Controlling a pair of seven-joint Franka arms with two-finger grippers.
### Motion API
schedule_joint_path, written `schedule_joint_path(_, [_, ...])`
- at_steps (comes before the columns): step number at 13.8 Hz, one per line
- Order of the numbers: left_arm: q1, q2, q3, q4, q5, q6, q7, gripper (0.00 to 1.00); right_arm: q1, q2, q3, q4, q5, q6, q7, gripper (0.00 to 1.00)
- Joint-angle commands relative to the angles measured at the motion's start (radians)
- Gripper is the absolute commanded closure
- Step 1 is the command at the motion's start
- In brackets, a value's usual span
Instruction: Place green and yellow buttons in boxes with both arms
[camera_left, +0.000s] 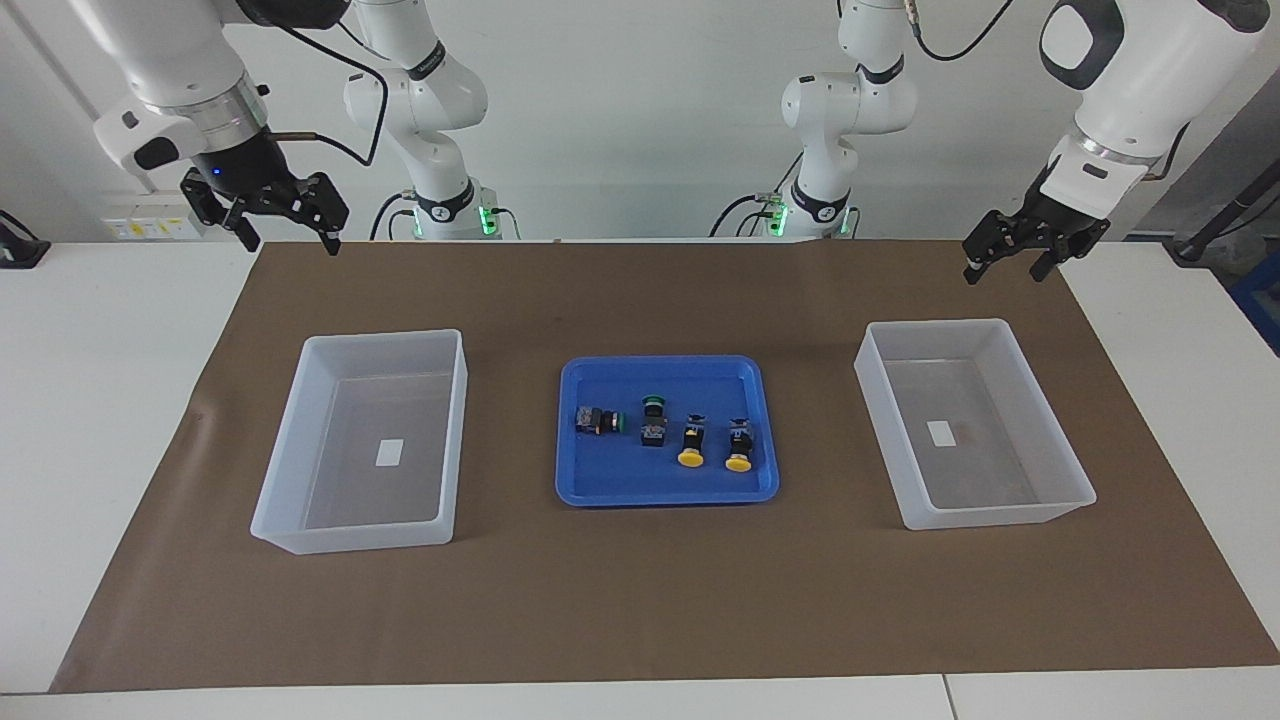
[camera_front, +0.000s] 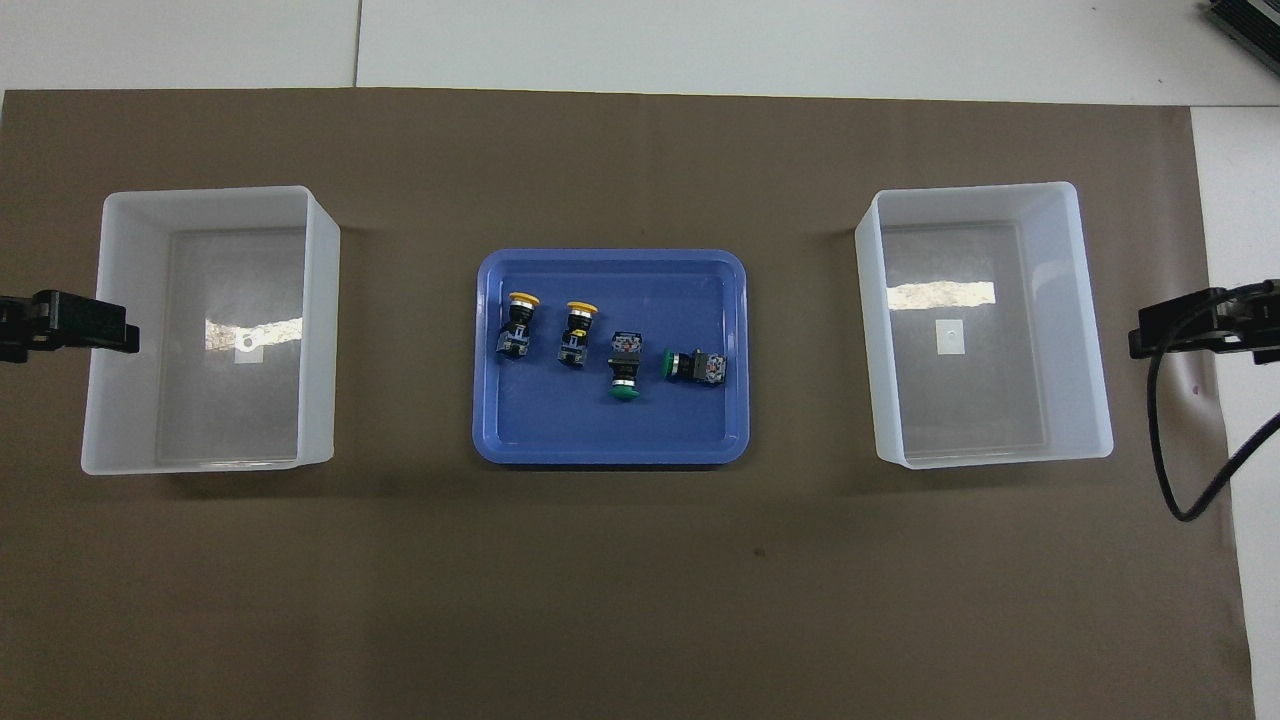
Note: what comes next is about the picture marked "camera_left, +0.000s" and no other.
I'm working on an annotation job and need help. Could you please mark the black clamp device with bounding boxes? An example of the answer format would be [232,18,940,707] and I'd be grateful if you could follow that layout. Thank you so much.
[0,210,52,269]

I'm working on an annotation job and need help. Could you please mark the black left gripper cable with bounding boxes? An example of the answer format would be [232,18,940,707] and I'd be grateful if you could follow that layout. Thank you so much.
[905,0,1193,183]

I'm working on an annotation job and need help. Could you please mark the black tripod stand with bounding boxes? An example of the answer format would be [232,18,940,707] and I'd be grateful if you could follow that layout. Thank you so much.
[1165,165,1280,266]

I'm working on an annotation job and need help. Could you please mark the white wall power strip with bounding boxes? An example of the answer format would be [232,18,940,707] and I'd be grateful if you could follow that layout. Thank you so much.
[103,203,208,241]

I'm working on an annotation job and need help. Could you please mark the translucent white plastic box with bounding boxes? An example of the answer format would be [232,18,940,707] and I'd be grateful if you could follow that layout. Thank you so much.
[249,329,469,556]
[853,318,1098,532]

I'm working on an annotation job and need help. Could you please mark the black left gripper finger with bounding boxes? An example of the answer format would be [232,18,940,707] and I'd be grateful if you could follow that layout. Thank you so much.
[1032,235,1086,283]
[963,210,1036,285]

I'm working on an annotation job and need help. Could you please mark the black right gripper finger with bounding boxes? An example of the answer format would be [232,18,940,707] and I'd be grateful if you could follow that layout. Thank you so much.
[181,170,261,252]
[295,173,350,256]

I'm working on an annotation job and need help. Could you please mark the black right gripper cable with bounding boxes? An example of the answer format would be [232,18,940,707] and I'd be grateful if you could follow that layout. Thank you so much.
[265,20,389,169]

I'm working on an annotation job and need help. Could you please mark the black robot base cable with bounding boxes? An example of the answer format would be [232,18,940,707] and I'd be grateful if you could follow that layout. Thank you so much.
[710,195,773,239]
[370,193,416,241]

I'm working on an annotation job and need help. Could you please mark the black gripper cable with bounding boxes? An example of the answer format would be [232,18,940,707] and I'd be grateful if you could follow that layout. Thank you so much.
[265,20,389,169]
[905,0,1193,183]

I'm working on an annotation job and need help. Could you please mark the blue crate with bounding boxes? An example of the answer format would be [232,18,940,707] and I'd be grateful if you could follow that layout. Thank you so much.
[1230,252,1280,357]

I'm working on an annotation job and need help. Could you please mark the blue plastic tray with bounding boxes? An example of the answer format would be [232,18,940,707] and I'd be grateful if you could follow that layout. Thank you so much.
[556,355,781,508]

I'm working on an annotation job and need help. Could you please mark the brown table mat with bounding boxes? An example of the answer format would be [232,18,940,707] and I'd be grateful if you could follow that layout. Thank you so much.
[50,240,1280,694]

